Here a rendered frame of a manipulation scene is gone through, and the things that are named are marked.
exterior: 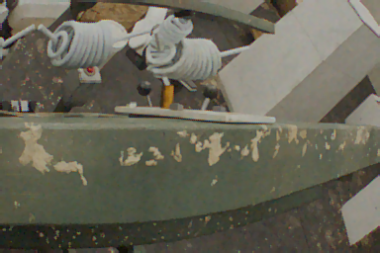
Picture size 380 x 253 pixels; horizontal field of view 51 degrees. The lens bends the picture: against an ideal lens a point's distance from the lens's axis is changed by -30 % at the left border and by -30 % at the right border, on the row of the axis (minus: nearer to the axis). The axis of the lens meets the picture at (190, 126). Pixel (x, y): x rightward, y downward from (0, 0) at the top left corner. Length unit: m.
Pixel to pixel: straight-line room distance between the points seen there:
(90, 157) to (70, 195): 0.05
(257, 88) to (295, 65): 0.45
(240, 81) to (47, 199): 3.75
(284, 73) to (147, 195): 3.37
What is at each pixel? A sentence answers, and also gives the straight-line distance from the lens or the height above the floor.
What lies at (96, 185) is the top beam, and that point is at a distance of 0.45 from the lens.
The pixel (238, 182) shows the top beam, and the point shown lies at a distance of 0.59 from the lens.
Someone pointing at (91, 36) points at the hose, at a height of 1.86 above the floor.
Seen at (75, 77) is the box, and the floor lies 0.90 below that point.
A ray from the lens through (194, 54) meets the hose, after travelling 0.71.
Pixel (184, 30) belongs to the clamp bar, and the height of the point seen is 1.86.
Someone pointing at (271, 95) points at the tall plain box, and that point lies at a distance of 3.89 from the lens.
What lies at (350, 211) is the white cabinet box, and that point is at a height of 0.13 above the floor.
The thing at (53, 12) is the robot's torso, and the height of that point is 1.29.
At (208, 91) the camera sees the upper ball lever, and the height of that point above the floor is 1.52.
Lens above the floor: 2.20
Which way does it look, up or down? 36 degrees down
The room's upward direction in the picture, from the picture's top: 49 degrees clockwise
